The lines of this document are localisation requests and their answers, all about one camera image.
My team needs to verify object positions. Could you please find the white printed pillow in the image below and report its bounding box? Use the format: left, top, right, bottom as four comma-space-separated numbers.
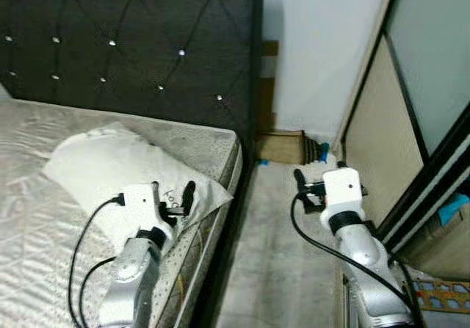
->
43, 121, 234, 254

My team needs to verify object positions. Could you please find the black ribbed object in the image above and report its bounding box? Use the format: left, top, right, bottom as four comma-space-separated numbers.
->
300, 131, 329, 166

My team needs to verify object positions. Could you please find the orange blue patterned box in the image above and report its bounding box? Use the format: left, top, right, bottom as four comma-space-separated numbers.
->
411, 275, 470, 316

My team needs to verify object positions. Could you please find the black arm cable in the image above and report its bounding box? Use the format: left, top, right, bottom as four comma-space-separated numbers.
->
78, 258, 118, 328
289, 192, 416, 310

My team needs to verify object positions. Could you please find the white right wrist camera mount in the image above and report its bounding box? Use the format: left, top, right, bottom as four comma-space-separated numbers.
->
323, 168, 363, 215

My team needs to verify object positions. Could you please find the quilted white mattress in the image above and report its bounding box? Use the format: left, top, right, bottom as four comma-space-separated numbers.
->
0, 86, 243, 328

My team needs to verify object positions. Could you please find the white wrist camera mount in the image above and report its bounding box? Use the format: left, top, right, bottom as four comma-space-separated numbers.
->
323, 168, 363, 215
120, 183, 168, 230

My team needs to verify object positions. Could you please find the brown cardboard box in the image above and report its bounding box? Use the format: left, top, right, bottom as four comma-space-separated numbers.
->
257, 130, 308, 166

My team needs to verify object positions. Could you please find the blue cloth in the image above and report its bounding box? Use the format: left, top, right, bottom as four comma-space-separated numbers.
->
438, 194, 470, 227

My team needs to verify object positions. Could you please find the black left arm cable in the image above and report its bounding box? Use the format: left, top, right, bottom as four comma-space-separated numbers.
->
78, 258, 118, 328

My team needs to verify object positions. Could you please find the beige sliding door wardrobe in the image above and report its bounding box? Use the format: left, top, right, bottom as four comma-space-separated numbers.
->
334, 0, 470, 259

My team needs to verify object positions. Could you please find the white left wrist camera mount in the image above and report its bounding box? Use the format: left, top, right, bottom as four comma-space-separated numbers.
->
120, 183, 168, 230

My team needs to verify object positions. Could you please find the black tufted headboard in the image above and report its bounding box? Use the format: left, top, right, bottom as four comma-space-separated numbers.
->
0, 0, 264, 167

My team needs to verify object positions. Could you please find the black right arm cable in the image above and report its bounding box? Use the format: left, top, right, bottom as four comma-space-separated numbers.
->
289, 192, 416, 310

